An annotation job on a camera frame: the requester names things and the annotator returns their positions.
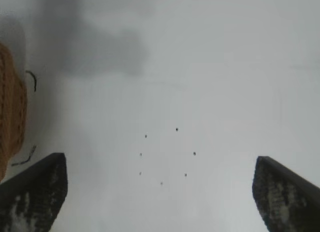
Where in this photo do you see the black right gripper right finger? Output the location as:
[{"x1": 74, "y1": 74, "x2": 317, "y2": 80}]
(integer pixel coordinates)
[{"x1": 251, "y1": 155, "x2": 320, "y2": 232}]

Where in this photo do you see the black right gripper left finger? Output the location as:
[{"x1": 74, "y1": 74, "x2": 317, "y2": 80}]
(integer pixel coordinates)
[{"x1": 0, "y1": 152, "x2": 69, "y2": 232}]

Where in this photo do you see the brown woven wicker basket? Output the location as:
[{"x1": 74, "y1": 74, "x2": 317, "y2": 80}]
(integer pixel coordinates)
[{"x1": 0, "y1": 41, "x2": 28, "y2": 183}]

